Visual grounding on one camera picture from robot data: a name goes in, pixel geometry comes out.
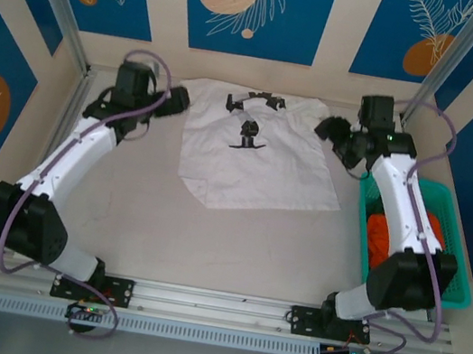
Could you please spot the white t-shirt with black print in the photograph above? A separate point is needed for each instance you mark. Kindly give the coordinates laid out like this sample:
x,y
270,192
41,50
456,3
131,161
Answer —
x,y
264,177

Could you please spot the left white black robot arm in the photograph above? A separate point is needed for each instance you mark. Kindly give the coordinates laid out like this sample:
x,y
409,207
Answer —
x,y
66,156

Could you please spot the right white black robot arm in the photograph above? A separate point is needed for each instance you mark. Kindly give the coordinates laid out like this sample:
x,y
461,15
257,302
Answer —
x,y
401,206

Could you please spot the orange t-shirt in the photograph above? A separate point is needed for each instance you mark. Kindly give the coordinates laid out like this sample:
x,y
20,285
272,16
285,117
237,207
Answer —
x,y
377,238

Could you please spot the teal plastic basket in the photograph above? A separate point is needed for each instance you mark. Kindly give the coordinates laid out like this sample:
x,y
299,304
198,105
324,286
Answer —
x,y
460,235

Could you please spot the aluminium side rail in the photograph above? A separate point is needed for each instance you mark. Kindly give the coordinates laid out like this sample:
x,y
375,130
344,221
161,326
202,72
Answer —
x,y
72,107

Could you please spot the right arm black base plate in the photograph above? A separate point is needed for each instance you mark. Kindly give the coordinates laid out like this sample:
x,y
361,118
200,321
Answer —
x,y
305,320

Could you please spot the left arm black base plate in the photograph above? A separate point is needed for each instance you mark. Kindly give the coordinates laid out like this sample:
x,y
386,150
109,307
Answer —
x,y
120,291

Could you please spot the aluminium mounting rail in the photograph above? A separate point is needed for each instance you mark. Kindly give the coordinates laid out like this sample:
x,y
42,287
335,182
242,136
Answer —
x,y
213,308

